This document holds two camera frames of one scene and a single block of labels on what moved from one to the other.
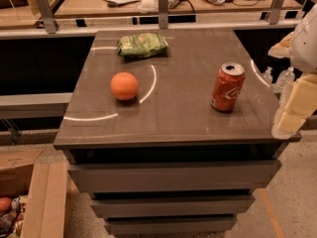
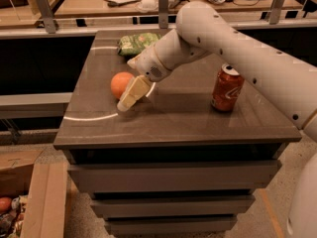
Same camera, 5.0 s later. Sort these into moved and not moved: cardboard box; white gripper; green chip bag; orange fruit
Moved: white gripper
Not moved: orange fruit; cardboard box; green chip bag
